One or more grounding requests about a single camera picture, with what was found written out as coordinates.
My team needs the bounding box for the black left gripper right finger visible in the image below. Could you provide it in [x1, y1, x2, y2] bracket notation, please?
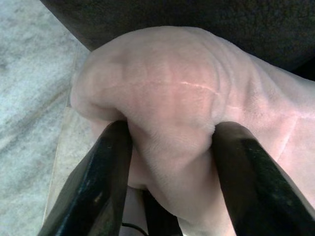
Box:
[211, 120, 315, 236]

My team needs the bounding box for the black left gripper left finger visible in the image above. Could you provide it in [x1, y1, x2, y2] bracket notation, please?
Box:
[36, 119, 135, 236]

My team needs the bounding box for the pink cat face pillow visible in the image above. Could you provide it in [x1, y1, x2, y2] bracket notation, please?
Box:
[70, 25, 315, 236]

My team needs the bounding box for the dark grey fabric sofa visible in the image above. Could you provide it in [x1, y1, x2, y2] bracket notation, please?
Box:
[40, 0, 315, 82]

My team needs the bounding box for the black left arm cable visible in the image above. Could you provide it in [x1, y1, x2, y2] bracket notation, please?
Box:
[122, 222, 148, 236]

